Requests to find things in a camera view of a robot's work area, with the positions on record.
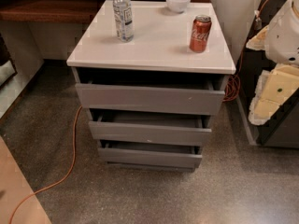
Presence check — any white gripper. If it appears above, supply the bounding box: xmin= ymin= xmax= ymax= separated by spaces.
xmin=246 ymin=0 xmax=299 ymax=126

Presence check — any grey top drawer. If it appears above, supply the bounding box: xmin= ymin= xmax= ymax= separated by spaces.
xmin=76 ymin=83 xmax=224 ymax=115

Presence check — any grey drawer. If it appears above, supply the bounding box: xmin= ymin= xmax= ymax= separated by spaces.
xmin=98 ymin=141 xmax=202 ymax=169
xmin=89 ymin=110 xmax=211 ymax=146
xmin=76 ymin=83 xmax=224 ymax=115

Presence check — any red coke can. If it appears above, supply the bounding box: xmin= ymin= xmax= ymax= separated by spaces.
xmin=190 ymin=15 xmax=212 ymax=52

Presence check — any grey bottom drawer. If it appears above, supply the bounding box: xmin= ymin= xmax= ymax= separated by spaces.
xmin=98 ymin=141 xmax=202 ymax=169

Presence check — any grey middle drawer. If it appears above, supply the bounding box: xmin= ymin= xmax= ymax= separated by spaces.
xmin=89 ymin=110 xmax=211 ymax=146

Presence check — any dark cabinet at right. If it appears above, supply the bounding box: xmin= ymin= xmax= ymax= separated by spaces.
xmin=237 ymin=0 xmax=299 ymax=148

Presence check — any white bowl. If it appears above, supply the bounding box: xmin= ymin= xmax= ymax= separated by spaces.
xmin=165 ymin=0 xmax=191 ymax=13

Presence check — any clear plastic water bottle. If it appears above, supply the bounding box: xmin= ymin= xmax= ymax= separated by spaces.
xmin=113 ymin=0 xmax=134 ymax=42

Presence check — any dark wooden shelf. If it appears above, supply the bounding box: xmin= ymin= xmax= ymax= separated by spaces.
xmin=0 ymin=0 xmax=211 ymax=25

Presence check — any orange cable on right cabinet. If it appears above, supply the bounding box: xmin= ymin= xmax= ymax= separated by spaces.
xmin=222 ymin=0 xmax=299 ymax=103

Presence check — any orange extension cable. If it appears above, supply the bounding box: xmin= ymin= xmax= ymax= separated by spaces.
xmin=7 ymin=105 xmax=84 ymax=224

